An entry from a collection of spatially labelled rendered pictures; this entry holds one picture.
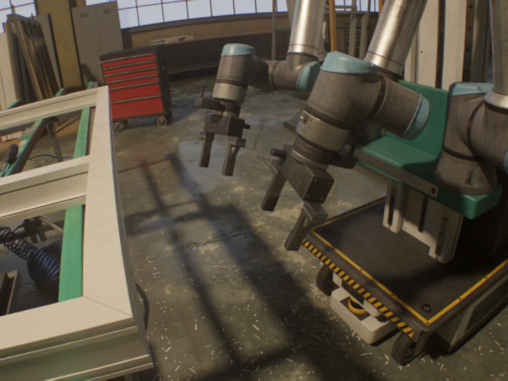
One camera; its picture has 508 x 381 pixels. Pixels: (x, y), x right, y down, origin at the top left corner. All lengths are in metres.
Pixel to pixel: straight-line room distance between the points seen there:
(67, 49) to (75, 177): 7.35
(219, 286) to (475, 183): 1.22
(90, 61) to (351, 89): 7.45
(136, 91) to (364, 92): 3.87
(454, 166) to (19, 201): 0.99
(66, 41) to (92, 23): 0.66
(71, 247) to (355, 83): 0.51
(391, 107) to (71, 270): 0.56
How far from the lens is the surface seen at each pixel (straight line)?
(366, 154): 1.20
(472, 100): 0.93
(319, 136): 0.61
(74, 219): 0.64
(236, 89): 0.97
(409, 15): 0.78
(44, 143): 4.89
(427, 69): 1.29
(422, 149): 1.24
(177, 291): 1.75
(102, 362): 0.34
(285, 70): 1.01
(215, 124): 0.99
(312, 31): 1.02
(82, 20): 7.91
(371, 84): 0.62
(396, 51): 0.77
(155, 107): 4.33
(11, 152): 1.14
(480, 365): 1.53
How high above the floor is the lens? 1.14
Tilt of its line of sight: 27 degrees down
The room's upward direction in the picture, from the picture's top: 5 degrees counter-clockwise
